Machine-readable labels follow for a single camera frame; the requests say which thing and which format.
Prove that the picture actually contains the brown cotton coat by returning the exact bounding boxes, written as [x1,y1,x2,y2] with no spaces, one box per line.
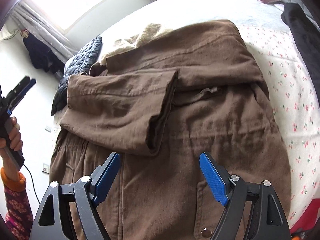
[49,20,291,239]

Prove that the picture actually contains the left forearm floral sleeve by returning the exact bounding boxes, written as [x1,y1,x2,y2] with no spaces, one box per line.
[1,168,34,239]

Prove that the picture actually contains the dark clothes hanging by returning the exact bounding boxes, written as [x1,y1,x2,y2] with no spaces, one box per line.
[21,29,64,74]

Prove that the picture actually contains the left hand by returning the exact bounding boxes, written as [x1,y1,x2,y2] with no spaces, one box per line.
[1,117,23,181]

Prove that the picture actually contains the red object beside bed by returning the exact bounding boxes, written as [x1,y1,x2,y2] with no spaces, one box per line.
[290,210,317,239]

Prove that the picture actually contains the black quilted jacket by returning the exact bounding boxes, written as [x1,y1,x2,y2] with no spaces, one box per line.
[51,36,103,116]

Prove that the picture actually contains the grey curtain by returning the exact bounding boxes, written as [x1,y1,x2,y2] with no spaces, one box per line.
[10,1,78,63]

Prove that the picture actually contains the floral cherry bed sheet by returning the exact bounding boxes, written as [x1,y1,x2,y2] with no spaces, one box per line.
[235,17,320,229]

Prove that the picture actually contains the black garment on bed edge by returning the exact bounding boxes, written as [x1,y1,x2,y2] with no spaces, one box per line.
[281,3,320,97]

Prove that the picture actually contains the black cable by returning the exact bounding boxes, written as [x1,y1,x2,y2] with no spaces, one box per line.
[23,163,41,204]

